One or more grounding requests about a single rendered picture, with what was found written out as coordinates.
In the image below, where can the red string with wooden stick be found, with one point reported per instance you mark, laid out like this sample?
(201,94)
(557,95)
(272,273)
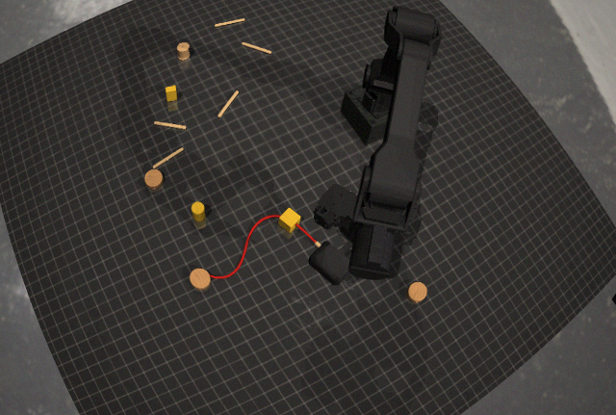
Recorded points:
(273,216)

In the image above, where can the yellow wooden block with hole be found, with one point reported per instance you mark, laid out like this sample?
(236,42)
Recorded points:
(289,219)

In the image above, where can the round wooden button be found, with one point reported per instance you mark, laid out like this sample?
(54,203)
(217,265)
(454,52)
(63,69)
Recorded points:
(200,279)

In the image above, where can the yellow cylinder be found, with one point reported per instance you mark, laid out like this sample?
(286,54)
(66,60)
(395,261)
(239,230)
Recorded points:
(198,211)

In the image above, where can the tan wooden cylinder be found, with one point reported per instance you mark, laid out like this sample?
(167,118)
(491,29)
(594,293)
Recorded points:
(183,51)

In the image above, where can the round wooden disc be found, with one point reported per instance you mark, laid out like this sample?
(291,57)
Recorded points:
(416,292)
(153,179)

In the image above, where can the small yellow block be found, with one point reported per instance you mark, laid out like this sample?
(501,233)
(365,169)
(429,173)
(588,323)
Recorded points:
(171,93)

